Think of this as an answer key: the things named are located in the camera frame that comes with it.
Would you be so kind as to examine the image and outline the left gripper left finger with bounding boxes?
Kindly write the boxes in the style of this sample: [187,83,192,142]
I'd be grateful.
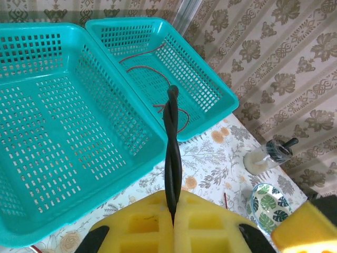
[75,190,176,253]

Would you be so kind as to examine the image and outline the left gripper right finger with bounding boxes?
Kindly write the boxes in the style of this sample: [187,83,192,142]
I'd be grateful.
[174,189,276,253]

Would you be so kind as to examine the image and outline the black twisted cable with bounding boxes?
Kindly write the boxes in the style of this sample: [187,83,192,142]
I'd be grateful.
[162,84,183,227]

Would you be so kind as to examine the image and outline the thin red cable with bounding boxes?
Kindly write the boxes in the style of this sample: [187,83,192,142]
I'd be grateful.
[118,43,190,134]

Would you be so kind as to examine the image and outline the leaf pattern bowl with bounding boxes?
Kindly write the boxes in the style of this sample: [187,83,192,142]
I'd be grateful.
[249,183,293,237]

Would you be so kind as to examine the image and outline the teal perforated plastic basket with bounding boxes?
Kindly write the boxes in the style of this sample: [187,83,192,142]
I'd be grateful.
[0,22,173,248]
[85,17,240,142]

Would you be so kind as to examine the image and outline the aluminium extrusion frame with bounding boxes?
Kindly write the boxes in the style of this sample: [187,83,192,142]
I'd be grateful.
[168,0,202,36]

